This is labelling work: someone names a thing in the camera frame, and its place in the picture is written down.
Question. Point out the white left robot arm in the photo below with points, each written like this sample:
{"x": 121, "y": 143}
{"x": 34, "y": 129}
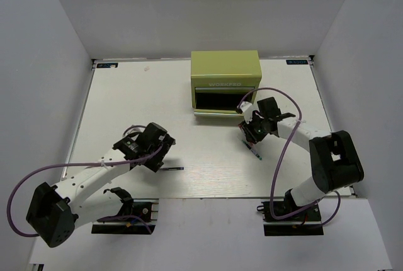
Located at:
{"x": 57, "y": 210}

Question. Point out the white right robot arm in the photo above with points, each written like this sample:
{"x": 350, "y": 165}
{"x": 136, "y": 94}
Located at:
{"x": 334, "y": 161}

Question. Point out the green pen refill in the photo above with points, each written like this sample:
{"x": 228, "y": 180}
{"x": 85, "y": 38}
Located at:
{"x": 255, "y": 154}

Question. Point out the black logo sticker left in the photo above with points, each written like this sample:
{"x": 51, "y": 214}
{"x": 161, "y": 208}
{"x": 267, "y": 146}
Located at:
{"x": 107, "y": 65}

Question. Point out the red pen refill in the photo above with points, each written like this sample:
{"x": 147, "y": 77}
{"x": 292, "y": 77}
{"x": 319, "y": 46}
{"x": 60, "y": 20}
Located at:
{"x": 251, "y": 147}

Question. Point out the green metal drawer toolbox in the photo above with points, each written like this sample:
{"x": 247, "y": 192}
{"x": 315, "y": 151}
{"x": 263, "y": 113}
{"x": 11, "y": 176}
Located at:
{"x": 220, "y": 79}

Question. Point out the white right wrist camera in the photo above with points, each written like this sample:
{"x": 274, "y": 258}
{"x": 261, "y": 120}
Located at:
{"x": 247, "y": 109}

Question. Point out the purple pen refill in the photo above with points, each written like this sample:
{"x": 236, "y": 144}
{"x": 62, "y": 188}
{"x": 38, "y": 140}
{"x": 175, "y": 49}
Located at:
{"x": 172, "y": 169}

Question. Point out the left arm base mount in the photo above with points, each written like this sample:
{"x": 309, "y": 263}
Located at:
{"x": 133, "y": 218}

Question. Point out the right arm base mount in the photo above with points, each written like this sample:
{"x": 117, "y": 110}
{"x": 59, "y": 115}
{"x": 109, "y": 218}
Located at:
{"x": 306, "y": 223}

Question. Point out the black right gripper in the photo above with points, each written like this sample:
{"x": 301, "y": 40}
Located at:
{"x": 251, "y": 135}

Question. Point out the black logo sticker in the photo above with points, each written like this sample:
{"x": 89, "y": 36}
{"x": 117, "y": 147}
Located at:
{"x": 107, "y": 65}
{"x": 297, "y": 62}

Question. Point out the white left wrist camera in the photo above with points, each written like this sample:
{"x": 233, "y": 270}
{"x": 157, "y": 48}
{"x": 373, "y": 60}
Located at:
{"x": 133, "y": 130}

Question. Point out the black logo sticker right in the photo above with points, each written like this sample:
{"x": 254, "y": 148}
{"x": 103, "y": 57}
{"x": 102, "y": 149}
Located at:
{"x": 297, "y": 62}

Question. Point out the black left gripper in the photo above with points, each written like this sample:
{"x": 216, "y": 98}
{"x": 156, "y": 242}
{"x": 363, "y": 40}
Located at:
{"x": 156, "y": 162}

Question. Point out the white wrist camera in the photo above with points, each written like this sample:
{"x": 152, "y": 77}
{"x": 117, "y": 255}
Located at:
{"x": 247, "y": 109}
{"x": 133, "y": 130}

